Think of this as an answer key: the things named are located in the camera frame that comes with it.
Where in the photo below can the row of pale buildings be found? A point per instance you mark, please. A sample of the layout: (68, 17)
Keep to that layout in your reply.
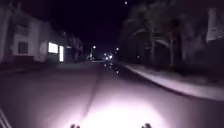
(30, 40)

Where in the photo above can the robot's own part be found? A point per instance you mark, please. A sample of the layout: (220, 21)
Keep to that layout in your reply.
(74, 126)
(146, 125)

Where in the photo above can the vehicle with headlights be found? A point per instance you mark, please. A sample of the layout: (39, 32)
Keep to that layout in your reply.
(108, 57)

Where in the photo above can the lit white sign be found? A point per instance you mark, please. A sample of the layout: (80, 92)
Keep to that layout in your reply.
(53, 48)

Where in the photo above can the pale concrete pavement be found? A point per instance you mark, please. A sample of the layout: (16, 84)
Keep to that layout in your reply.
(173, 81)

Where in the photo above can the row of trees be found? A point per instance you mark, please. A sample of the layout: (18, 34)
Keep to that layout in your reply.
(166, 33)

